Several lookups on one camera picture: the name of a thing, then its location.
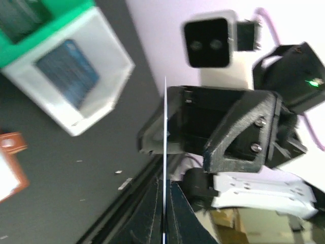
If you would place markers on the brown leather card holder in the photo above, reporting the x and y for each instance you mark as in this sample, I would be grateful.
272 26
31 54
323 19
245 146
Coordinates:
13 179

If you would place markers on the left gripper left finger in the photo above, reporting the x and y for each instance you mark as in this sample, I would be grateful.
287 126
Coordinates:
144 226

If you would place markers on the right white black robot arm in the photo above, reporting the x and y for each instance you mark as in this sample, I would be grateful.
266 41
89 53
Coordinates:
298 77

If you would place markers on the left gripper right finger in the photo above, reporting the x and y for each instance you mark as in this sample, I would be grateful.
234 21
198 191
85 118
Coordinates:
182 224

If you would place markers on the green bin middle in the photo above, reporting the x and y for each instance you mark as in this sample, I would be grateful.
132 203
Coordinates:
25 24

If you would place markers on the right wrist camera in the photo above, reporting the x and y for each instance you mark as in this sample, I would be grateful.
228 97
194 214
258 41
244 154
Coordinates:
221 47

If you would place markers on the white bin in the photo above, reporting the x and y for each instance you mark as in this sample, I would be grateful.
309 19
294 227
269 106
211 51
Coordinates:
77 74

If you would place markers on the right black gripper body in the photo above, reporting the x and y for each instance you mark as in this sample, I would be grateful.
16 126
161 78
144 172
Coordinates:
233 130

